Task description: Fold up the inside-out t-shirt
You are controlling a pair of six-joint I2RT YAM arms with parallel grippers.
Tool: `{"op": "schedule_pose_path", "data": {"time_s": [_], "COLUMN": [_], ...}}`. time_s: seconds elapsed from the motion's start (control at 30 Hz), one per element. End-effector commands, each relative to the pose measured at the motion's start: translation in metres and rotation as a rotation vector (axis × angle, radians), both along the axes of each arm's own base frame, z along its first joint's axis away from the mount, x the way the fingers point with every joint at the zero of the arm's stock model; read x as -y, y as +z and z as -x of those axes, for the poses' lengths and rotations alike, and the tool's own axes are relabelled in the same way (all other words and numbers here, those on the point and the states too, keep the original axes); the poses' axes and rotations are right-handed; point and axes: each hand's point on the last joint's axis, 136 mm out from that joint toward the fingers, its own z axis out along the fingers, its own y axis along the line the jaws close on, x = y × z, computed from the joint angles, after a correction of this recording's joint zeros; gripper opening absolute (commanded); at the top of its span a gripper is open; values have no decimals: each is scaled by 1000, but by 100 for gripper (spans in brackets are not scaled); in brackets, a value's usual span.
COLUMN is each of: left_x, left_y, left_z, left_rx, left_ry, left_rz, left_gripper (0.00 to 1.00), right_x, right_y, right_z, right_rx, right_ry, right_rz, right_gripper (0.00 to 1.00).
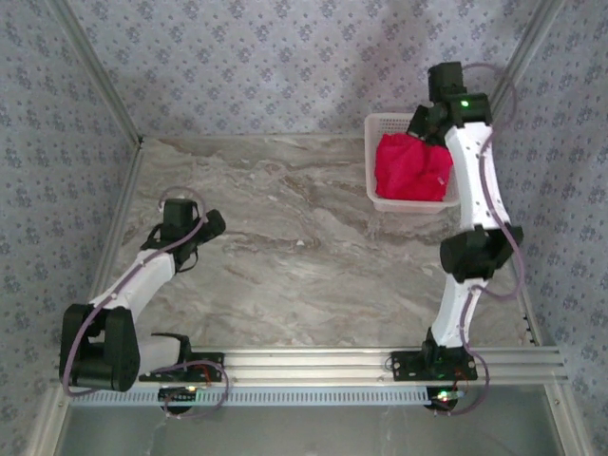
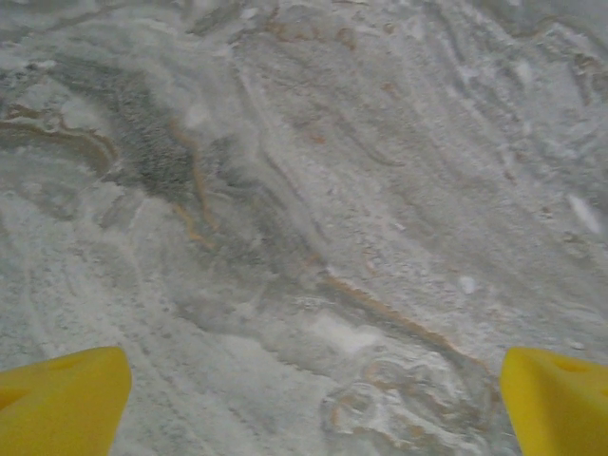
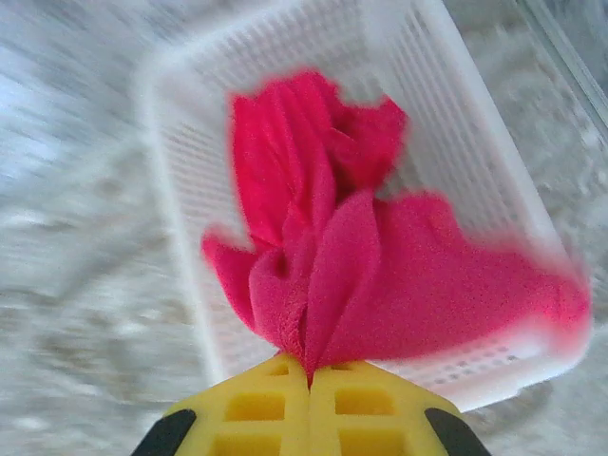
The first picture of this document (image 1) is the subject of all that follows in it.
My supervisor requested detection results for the aluminium frame post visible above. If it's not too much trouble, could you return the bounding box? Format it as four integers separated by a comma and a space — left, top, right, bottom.
484, 0, 569, 120
45, 0, 146, 146

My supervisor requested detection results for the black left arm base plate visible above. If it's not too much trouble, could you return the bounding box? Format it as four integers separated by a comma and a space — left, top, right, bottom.
137, 350, 225, 384

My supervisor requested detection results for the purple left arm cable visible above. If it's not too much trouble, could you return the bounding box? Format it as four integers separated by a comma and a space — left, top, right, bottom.
60, 186, 230, 420

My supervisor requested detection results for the red t-shirt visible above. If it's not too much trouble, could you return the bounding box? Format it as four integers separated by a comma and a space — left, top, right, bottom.
373, 132, 454, 203

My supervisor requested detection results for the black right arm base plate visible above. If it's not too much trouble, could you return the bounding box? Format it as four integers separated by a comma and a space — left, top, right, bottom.
389, 350, 479, 381

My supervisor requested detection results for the black controller board with LED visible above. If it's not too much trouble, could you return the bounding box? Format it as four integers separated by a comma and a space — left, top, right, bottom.
159, 387, 200, 414
424, 387, 466, 415

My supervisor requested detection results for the grey metal sheet panel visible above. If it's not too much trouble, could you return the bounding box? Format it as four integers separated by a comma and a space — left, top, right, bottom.
59, 406, 569, 456

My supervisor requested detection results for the white slotted cable duct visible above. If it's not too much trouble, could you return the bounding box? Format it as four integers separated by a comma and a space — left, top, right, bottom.
70, 385, 431, 409

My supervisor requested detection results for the white perforated plastic basket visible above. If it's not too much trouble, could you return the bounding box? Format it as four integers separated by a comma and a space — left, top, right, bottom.
364, 112, 462, 215

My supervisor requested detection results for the grooved aluminium mounting rail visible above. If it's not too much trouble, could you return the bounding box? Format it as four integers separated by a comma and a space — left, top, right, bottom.
49, 346, 570, 387

